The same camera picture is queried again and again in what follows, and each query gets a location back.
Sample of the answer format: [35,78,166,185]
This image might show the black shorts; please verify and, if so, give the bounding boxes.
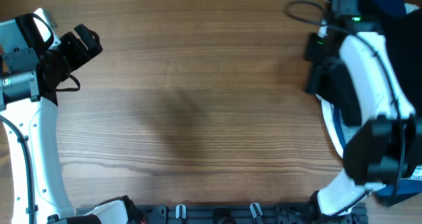
[317,0,421,126]

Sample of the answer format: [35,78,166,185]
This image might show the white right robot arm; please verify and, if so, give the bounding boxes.
[305,0,421,216]

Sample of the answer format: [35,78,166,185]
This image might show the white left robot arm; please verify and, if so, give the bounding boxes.
[1,9,146,223]

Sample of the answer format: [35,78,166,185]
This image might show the white garment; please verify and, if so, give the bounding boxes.
[305,2,421,157]

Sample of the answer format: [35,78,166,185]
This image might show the dark blue garment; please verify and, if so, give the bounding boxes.
[321,0,421,153]

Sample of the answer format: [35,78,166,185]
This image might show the light blue denim shorts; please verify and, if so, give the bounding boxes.
[340,118,360,145]

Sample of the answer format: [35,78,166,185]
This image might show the black metal base rail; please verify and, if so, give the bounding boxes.
[75,202,369,224]

